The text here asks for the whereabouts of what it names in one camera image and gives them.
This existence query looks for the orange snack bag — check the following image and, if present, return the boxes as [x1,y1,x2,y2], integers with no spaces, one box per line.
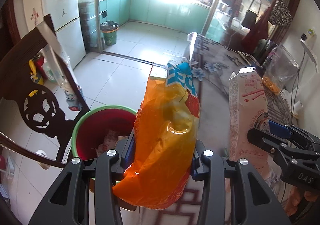
[112,57,202,210]

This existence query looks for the red bucket with green rim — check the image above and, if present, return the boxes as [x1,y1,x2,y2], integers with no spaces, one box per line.
[71,105,138,190]

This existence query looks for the green trash can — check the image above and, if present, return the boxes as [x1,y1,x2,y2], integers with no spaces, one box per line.
[100,21,119,46]

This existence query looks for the black hanging bag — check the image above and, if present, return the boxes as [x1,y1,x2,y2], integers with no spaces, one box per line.
[241,9,258,28]

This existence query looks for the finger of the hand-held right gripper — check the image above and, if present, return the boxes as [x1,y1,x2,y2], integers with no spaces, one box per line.
[247,127,320,164]
[268,120,320,149]

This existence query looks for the teal kitchen cabinets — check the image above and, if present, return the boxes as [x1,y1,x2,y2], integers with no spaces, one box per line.
[85,0,213,48]

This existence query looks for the red hanging bag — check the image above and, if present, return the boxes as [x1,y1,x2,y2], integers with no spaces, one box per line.
[241,7,272,47]

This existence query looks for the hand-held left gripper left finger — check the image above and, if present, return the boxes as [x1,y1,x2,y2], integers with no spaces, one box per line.
[29,137,137,225]

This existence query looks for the white refrigerator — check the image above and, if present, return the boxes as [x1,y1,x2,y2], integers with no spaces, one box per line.
[22,0,87,70]

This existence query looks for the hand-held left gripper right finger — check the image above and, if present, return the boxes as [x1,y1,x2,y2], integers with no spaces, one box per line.
[190,140,292,225]

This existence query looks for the person's right hand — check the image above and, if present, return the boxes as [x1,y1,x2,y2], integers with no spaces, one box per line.
[286,186,318,217]

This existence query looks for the zip bag of orange snacks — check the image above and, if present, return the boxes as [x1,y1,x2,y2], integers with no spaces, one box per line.
[261,44,299,95]

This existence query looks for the carved dark wooden chair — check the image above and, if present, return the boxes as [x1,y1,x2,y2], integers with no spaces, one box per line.
[0,14,92,168]

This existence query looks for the white desk lamp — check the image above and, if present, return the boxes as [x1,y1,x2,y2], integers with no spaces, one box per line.
[292,39,320,118]

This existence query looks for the patterned hanging bag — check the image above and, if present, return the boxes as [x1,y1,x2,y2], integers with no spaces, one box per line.
[269,0,293,26]

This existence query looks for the green plastic bottle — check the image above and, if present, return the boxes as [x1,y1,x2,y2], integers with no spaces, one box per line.
[44,59,59,83]

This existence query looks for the pink white snack wrapper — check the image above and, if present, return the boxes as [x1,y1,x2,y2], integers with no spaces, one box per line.
[229,67,278,185]

